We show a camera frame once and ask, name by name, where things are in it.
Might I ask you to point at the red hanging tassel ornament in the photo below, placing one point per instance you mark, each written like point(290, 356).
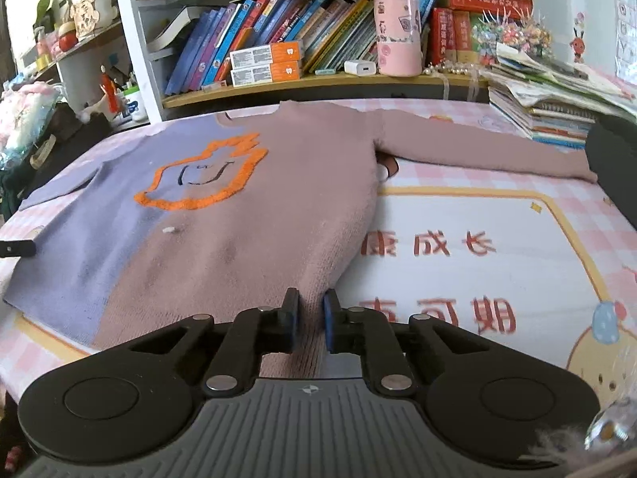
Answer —
point(110, 90)

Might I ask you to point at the lower white orange medicine box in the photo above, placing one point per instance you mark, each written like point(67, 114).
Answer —
point(267, 73)

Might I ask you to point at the pink bouquet in wrapping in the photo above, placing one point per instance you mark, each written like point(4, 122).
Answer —
point(25, 114)

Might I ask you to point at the stack of magazines and notebooks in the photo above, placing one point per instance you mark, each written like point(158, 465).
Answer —
point(553, 102)

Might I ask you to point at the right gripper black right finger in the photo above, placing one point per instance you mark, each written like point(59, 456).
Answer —
point(368, 334)

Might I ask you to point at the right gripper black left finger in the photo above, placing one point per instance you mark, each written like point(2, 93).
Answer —
point(241, 345)

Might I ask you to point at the white power adapter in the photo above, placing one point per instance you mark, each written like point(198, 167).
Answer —
point(359, 67)

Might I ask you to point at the upper white orange medicine box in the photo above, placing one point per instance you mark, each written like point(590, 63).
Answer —
point(277, 52)

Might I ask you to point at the row of colourful books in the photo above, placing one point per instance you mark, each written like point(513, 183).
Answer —
point(331, 32)

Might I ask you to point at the pink cartoon cylinder cup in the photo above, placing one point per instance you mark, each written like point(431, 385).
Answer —
point(398, 31)

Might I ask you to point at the wooden bookshelf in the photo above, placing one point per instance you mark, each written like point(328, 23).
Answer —
point(152, 69)

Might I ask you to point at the white orange medicine box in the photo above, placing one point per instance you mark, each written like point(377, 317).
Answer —
point(277, 52)
point(267, 73)

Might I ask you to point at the pink and purple knit sweater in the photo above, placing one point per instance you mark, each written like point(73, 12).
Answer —
point(218, 215)

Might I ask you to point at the white jar with green lid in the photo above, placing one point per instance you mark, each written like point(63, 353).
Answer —
point(134, 104)

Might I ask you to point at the red books on shelf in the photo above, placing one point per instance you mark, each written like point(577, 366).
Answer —
point(472, 19)

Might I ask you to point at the pink checkered cartoon tablecloth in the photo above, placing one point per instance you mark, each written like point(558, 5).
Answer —
point(487, 252)

